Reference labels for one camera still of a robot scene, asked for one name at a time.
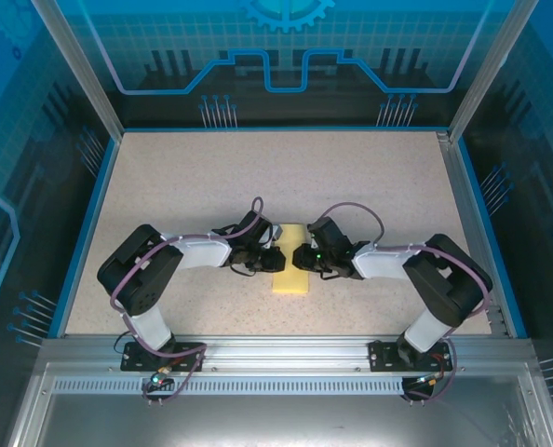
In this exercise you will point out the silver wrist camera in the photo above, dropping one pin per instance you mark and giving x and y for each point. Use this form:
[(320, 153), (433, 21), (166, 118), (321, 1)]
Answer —
[(312, 243), (276, 232)]

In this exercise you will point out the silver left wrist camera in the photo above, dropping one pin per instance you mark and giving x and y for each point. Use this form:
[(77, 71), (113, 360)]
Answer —
[(276, 232)]

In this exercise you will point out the blue grid print panel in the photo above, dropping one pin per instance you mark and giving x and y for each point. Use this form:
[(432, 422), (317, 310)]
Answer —
[(537, 186), (16, 186)]

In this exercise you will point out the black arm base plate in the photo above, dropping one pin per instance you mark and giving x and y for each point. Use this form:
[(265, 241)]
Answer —
[(132, 361), (381, 358)]

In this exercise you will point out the blue table edge strip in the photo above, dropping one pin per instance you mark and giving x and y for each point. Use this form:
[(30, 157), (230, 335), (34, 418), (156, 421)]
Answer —
[(495, 237), (83, 237)]

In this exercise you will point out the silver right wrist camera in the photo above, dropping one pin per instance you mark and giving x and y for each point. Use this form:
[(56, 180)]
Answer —
[(312, 243)]

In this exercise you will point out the aluminium mounting beam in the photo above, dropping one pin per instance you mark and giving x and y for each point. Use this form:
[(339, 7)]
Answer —
[(281, 354)]

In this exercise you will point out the grey metal tray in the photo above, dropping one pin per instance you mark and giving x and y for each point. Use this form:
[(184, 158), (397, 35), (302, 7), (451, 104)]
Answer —
[(281, 423)]

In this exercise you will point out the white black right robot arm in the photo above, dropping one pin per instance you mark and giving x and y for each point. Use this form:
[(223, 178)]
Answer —
[(449, 279)]

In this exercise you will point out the aluminium table rail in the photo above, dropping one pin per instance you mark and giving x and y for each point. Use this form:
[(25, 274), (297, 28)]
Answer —
[(467, 223)]

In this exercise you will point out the blue gear print panel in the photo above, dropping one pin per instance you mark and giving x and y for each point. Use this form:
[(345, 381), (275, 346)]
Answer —
[(276, 46)]

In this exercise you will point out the aluminium frame post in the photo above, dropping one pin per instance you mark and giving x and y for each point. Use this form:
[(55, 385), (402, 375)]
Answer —
[(78, 74), (488, 65)]

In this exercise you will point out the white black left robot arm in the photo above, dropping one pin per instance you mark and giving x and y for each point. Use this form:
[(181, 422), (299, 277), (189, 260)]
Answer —
[(137, 274)]

